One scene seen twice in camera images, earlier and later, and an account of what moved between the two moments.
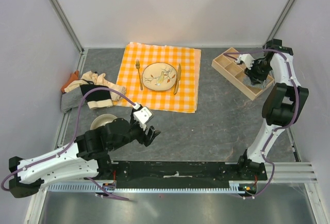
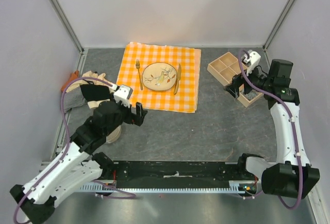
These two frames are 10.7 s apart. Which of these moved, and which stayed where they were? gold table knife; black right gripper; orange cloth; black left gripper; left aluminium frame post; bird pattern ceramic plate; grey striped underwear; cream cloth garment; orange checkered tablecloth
Moved: black left gripper; grey striped underwear; black right gripper
Stayed: bird pattern ceramic plate; orange cloth; gold table knife; orange checkered tablecloth; left aluminium frame post; cream cloth garment
